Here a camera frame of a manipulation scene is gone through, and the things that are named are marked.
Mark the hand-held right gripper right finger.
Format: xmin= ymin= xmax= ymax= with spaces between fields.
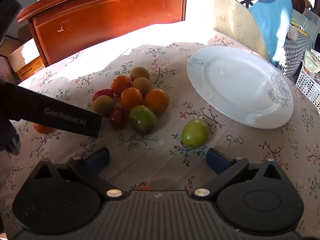
xmin=192 ymin=148 xmax=284 ymax=198

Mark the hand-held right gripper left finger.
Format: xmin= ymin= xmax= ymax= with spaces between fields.
xmin=34 ymin=147 xmax=123 ymax=200

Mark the orange mandarin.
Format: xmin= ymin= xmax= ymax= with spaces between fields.
xmin=144 ymin=89 xmax=170 ymax=116
xmin=120 ymin=87 xmax=144 ymax=114
xmin=111 ymin=75 xmax=132 ymax=96
xmin=33 ymin=123 xmax=54 ymax=134

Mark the green plum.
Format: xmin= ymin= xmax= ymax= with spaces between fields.
xmin=181 ymin=119 xmax=209 ymax=148
xmin=129 ymin=105 xmax=157 ymax=134

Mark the brown kiwi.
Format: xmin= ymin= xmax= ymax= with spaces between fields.
xmin=129 ymin=67 xmax=150 ymax=81
xmin=92 ymin=95 xmax=116 ymax=117
xmin=131 ymin=77 xmax=152 ymax=97

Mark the white floral-print plate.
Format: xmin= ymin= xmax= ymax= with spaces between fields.
xmin=186 ymin=46 xmax=294 ymax=130

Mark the brown cardboard box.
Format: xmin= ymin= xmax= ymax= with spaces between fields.
xmin=0 ymin=25 xmax=47 ymax=81

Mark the red-brown wooden nightstand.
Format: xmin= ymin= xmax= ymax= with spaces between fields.
xmin=17 ymin=0 xmax=195 ymax=67

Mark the white perforated basket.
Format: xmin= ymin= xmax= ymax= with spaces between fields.
xmin=295 ymin=66 xmax=320 ymax=108

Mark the houndstooth sofa cover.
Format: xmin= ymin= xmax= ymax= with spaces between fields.
xmin=282 ymin=21 xmax=320 ymax=78

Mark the pale snack packet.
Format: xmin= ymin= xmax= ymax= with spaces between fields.
xmin=303 ymin=49 xmax=320 ymax=71

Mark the blue printed pillow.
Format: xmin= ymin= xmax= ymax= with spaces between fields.
xmin=195 ymin=0 xmax=293 ymax=68

